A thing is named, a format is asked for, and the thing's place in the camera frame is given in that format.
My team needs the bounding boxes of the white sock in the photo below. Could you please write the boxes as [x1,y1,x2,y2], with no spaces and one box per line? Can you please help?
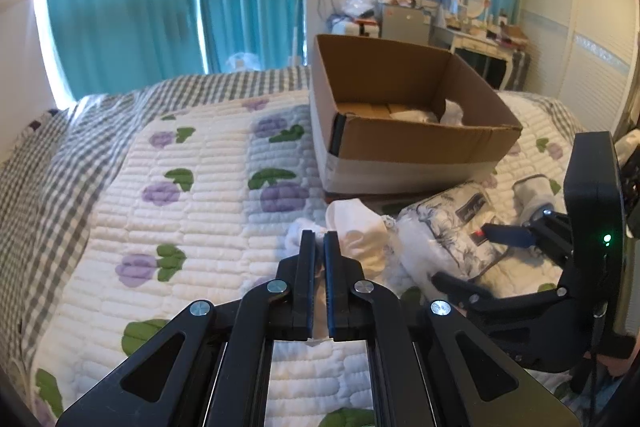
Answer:
[325,200,392,279]
[439,98,473,128]
[512,174,562,225]

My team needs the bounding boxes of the folded white cloth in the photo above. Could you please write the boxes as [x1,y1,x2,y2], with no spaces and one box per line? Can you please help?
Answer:
[389,104,442,124]

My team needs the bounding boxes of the blue white printed soft packet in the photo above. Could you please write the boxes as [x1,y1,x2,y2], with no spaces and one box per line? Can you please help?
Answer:
[396,180,507,290]

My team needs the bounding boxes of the grey checked bed sheet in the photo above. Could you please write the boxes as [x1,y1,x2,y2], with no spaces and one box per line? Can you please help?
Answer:
[0,64,587,388]

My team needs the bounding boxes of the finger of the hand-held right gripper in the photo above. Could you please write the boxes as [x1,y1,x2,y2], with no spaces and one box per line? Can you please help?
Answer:
[431,271,576,374]
[481,208,576,269]

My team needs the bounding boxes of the white dressing table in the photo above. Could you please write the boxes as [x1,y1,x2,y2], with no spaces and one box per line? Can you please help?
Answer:
[431,23,532,91]

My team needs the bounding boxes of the brown cardboard box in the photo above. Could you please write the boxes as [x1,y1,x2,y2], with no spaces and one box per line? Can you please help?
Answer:
[309,34,524,197]

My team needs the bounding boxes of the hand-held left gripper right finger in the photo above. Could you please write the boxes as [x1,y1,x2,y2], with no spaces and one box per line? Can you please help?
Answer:
[323,231,582,427]

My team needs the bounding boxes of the rolled white sock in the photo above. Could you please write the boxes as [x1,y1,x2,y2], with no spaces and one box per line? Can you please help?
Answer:
[512,174,562,225]

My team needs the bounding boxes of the floral quilted blanket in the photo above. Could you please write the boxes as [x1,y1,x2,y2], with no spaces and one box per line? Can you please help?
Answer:
[30,86,587,427]

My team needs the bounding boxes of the grey mini fridge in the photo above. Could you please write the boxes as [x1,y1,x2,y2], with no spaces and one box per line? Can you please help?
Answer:
[381,3,434,43]

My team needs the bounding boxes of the white wardrobe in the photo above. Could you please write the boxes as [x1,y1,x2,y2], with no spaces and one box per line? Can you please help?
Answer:
[519,0,640,134]

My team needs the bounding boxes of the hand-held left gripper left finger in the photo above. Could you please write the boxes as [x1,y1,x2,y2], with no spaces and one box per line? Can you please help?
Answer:
[55,229,317,427]

